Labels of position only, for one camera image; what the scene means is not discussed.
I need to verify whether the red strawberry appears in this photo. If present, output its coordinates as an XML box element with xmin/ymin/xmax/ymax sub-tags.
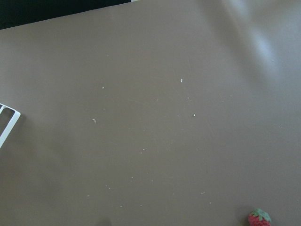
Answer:
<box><xmin>248</xmin><ymin>208</ymin><xmax>271</xmax><ymax>226</ymax></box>

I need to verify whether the white wire cup rack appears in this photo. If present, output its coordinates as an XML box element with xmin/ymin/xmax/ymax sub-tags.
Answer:
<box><xmin>0</xmin><ymin>103</ymin><xmax>21</xmax><ymax>147</ymax></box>

